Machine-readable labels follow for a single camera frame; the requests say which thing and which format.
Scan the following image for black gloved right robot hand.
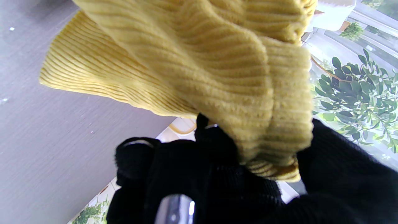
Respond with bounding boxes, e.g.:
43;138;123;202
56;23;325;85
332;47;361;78
106;114;398;224

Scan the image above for printed sunroom backdrop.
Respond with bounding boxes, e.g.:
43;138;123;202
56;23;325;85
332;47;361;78
67;0;398;224

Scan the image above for mustard corduroy drawstring bag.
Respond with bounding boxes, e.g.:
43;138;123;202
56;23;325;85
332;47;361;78
39;0;317;182

